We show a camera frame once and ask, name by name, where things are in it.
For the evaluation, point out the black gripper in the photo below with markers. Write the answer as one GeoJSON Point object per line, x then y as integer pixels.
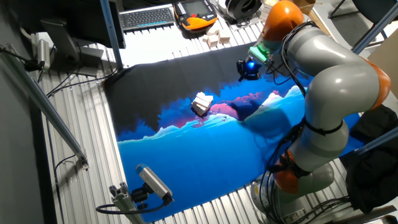
{"type": "Point", "coordinates": [251, 70]}

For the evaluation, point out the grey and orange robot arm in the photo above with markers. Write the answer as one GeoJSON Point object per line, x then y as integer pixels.
{"type": "Point", "coordinates": [335, 87]}

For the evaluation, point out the wooden Jenga tower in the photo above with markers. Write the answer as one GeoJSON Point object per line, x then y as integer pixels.
{"type": "Point", "coordinates": [202, 104]}

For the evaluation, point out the large spare wooden block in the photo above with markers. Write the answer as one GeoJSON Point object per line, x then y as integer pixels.
{"type": "Point", "coordinates": [224, 36]}

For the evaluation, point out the medium spare wooden block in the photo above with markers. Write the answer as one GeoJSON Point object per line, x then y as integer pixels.
{"type": "Point", "coordinates": [212, 41]}

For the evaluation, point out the small spare wooden block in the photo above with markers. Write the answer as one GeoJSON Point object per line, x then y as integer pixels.
{"type": "Point", "coordinates": [205, 38]}

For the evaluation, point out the black round housing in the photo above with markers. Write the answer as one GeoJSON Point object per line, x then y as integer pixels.
{"type": "Point", "coordinates": [242, 7]}

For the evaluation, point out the orange and black teach pendant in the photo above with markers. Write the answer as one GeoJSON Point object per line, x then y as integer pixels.
{"type": "Point", "coordinates": [199, 23]}

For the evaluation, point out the brown cardboard box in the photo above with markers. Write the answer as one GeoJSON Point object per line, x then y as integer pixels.
{"type": "Point", "coordinates": [306, 5]}

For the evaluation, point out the blue landscape printed mat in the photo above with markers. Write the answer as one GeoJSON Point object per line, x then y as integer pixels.
{"type": "Point", "coordinates": [186, 161]}

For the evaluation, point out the black computer keyboard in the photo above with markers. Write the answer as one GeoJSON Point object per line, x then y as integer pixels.
{"type": "Point", "coordinates": [146, 18]}

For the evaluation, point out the beige flat board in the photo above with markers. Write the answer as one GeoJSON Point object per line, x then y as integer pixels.
{"type": "Point", "coordinates": [385, 65]}

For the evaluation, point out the black office chair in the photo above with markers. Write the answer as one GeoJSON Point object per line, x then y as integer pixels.
{"type": "Point", "coordinates": [373, 6]}

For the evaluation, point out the black fabric bag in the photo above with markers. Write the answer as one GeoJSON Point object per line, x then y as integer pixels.
{"type": "Point", "coordinates": [373, 161]}

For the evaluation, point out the short aluminium profile stub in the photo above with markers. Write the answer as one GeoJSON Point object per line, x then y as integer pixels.
{"type": "Point", "coordinates": [124, 202]}

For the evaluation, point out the black computer monitor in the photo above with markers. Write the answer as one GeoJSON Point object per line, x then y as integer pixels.
{"type": "Point", "coordinates": [62, 18]}

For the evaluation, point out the grey metal bar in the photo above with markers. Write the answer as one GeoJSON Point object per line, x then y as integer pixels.
{"type": "Point", "coordinates": [367, 214]}

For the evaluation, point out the long diagonal aluminium beam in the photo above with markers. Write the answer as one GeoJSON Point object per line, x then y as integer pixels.
{"type": "Point", "coordinates": [43, 102]}

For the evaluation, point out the blue upright frame post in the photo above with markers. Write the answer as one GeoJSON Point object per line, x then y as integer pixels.
{"type": "Point", "coordinates": [111, 34]}

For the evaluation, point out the silver camera with blue end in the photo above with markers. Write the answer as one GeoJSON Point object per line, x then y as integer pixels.
{"type": "Point", "coordinates": [154, 182]}

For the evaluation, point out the blue slanted frame beam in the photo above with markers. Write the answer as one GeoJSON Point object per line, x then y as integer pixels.
{"type": "Point", "coordinates": [376, 29]}
{"type": "Point", "coordinates": [377, 141]}

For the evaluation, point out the black camera ball mount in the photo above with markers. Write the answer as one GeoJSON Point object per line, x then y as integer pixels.
{"type": "Point", "coordinates": [140, 195]}

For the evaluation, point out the plain silver camera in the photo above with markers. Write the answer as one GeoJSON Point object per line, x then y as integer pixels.
{"type": "Point", "coordinates": [43, 54]}

